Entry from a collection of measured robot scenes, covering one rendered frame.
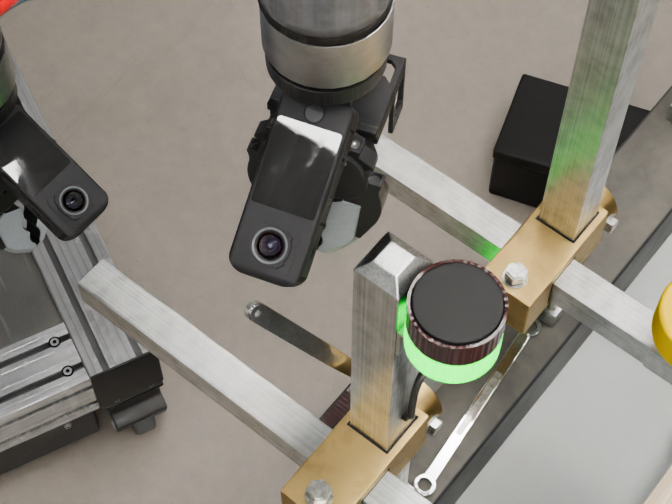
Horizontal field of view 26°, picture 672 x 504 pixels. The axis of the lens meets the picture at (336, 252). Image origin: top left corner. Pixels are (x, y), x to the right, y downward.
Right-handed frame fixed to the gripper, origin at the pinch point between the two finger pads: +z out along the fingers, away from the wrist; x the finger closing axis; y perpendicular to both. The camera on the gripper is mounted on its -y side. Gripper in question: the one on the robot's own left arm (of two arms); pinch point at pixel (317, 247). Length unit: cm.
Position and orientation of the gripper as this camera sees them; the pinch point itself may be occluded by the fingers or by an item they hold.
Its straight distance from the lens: 99.9
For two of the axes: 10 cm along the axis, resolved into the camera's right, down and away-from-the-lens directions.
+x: -9.5, -2.8, 1.6
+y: 3.2, -8.2, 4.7
